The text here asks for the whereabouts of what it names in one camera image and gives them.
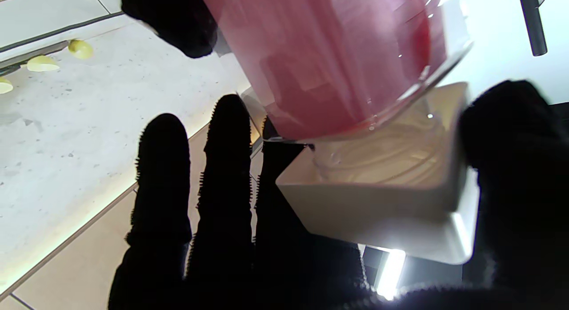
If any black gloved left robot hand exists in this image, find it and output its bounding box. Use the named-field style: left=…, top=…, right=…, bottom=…
left=121, top=0, right=218, bottom=59

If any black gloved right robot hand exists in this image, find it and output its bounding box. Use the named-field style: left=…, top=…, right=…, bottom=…
left=109, top=80, right=569, bottom=310

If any pink container with white lid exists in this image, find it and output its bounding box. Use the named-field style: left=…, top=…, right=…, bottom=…
left=198, top=0, right=473, bottom=141

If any white square container lid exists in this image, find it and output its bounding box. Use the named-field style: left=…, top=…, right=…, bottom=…
left=276, top=82, right=481, bottom=265

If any dark wooden serving board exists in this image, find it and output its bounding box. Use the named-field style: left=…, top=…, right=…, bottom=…
left=0, top=40, right=69, bottom=76

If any black cylindrical metal bar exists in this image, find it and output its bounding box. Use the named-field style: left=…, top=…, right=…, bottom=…
left=518, top=0, right=548, bottom=57

